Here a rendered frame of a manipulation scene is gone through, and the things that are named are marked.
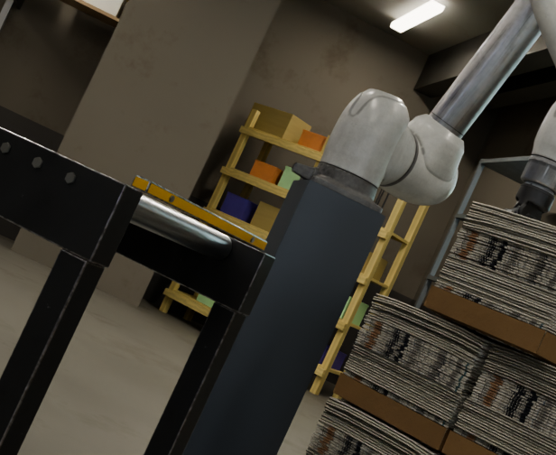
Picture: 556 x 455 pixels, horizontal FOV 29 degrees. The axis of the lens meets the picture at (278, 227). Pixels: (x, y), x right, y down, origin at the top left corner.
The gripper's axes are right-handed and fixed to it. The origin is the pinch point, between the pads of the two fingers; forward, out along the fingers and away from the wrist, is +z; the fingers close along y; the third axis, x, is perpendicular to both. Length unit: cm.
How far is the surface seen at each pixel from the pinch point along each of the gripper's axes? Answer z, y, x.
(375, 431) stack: 37.8, -18.9, -3.0
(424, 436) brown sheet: 33.9, -18.7, -13.4
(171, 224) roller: 18, -75, 10
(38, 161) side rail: 18, -103, 9
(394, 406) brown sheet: 31.8, -18.7, -4.4
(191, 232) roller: 18, -68, 13
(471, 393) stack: 23.0, -15.8, -16.6
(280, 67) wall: -155, 481, 667
